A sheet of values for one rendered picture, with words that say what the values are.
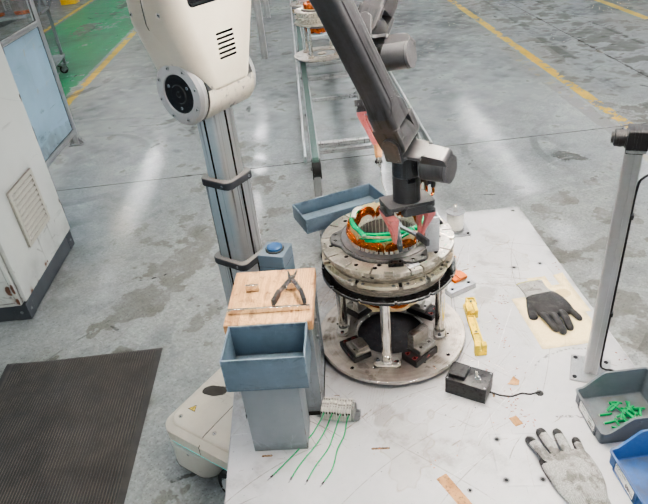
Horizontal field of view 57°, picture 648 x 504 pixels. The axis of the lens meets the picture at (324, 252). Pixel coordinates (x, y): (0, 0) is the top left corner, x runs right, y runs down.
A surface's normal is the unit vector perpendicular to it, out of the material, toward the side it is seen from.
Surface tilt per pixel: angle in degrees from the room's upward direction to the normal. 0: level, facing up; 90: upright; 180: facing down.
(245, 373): 90
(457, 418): 0
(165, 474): 0
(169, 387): 0
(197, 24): 90
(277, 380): 90
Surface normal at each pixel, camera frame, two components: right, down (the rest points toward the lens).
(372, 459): -0.10, -0.84
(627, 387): 0.06, 0.50
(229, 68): 0.83, 0.23
